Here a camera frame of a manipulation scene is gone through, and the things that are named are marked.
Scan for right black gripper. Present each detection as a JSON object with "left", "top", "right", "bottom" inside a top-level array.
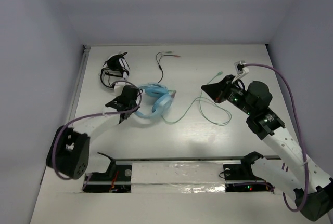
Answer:
[{"left": 201, "top": 74, "right": 255, "bottom": 116}]

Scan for light blue headphones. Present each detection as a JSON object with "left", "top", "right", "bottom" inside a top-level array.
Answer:
[{"left": 135, "top": 83, "right": 173, "bottom": 119}]

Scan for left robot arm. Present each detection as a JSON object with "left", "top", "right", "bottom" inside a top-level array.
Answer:
[{"left": 46, "top": 84, "right": 142, "bottom": 180}]

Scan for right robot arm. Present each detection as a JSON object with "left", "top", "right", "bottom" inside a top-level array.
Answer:
[{"left": 201, "top": 75, "right": 332, "bottom": 221}]

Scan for black and white headphones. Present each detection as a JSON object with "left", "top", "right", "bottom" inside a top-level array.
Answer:
[{"left": 99, "top": 52, "right": 131, "bottom": 88}]

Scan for foil covered panel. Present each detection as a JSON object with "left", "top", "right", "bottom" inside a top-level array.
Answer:
[{"left": 131, "top": 161, "right": 225, "bottom": 194}]

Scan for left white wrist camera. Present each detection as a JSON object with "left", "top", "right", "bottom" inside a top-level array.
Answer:
[{"left": 113, "top": 82, "right": 126, "bottom": 95}]

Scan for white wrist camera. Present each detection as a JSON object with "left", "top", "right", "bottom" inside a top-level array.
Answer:
[
  {"left": 234, "top": 60, "right": 249, "bottom": 79},
  {"left": 113, "top": 82, "right": 126, "bottom": 95}
]

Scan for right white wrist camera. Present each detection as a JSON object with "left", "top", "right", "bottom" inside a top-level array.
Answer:
[{"left": 234, "top": 60, "right": 249, "bottom": 79}]

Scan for black audio splitter cable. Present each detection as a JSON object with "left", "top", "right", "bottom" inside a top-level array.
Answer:
[{"left": 155, "top": 51, "right": 181, "bottom": 82}]

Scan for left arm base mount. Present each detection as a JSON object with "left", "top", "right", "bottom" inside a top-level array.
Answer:
[{"left": 82, "top": 152, "right": 132, "bottom": 193}]

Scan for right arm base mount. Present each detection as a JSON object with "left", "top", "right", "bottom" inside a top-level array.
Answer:
[{"left": 219, "top": 152, "right": 275, "bottom": 193}]

